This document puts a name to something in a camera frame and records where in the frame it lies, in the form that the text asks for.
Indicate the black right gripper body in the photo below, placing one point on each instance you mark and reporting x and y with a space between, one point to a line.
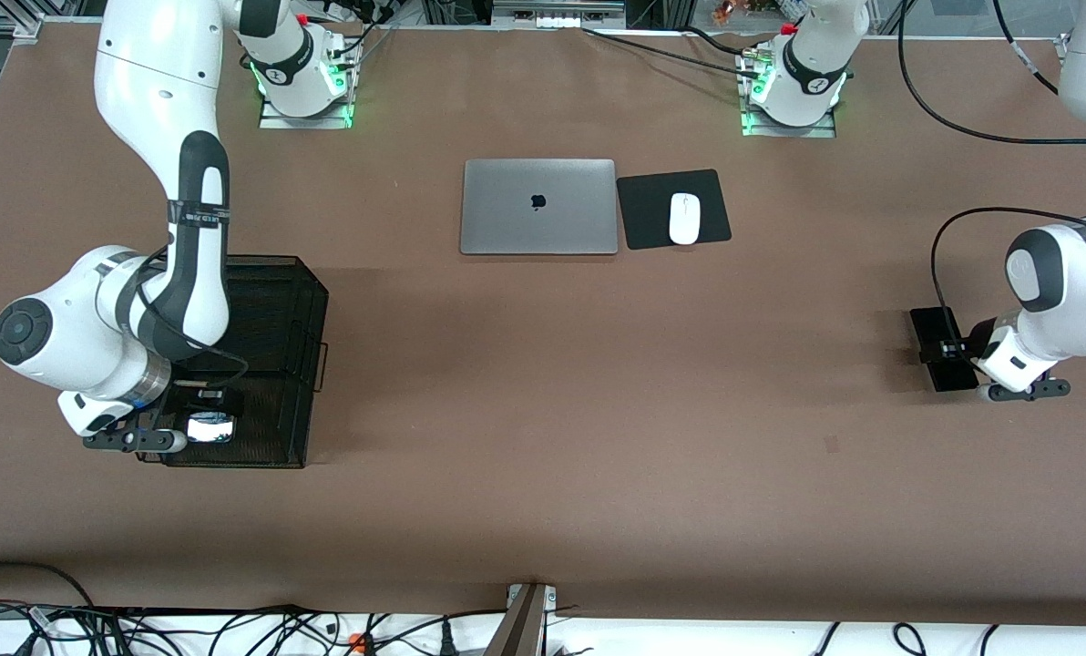
189 395

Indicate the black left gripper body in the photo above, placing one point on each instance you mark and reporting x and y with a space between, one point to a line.
971 347

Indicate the black flip phone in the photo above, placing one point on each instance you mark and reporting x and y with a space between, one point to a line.
210 428

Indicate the black slab smartphone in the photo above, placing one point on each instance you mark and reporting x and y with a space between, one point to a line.
930 328

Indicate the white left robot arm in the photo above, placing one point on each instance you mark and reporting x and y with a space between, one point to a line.
1071 282

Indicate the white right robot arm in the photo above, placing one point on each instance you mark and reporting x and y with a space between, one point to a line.
142 55

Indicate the black mesh drawer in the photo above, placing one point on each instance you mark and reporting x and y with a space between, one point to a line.
270 428

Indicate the white computer mouse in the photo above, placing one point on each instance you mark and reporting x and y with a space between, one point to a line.
685 219

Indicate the black mouse pad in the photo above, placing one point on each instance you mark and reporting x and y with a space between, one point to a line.
643 214

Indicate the silver closed laptop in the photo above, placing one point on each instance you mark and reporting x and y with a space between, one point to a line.
538 205

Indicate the white power strip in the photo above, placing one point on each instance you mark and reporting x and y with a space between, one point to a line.
557 18

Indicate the black mesh organiser frame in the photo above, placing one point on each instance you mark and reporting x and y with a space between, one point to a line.
279 310

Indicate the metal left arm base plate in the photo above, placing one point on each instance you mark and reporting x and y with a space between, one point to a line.
816 132

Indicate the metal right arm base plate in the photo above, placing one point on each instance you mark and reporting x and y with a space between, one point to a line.
279 121

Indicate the grey camera mount pole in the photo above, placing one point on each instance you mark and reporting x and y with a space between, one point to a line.
525 620

